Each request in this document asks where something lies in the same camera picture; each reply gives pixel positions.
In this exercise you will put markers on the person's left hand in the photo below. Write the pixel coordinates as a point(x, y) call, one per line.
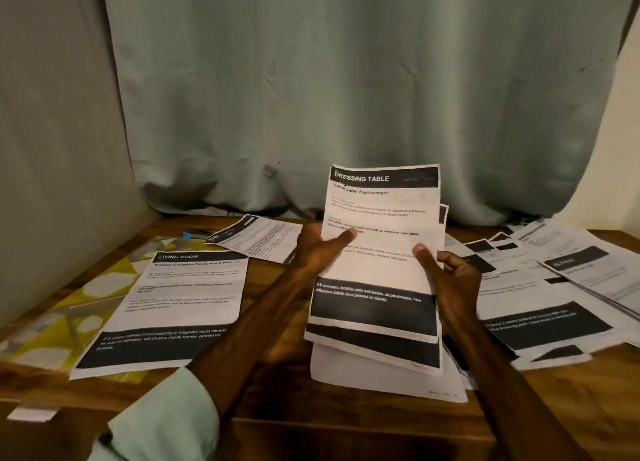
point(315, 254)

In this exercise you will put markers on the pale green curtain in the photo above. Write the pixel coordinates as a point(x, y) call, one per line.
point(370, 86)

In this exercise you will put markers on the yellow patterned folder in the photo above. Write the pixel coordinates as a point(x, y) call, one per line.
point(60, 321)

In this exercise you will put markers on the person's right hand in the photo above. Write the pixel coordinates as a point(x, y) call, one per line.
point(460, 291)

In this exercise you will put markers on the dressing table paper stack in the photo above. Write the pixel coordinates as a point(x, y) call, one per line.
point(385, 354)

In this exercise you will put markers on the blue pen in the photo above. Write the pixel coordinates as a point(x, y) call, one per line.
point(195, 236)

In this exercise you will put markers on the single sheet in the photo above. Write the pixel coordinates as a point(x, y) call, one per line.
point(260, 238)

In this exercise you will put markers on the printed papers pile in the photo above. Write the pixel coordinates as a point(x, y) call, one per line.
point(560, 296)

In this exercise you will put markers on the person's right forearm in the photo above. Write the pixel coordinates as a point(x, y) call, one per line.
point(520, 401)

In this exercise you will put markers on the person's left forearm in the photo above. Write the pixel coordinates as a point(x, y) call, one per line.
point(210, 376)

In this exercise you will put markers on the white paper tag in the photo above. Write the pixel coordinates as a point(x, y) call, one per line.
point(32, 414)

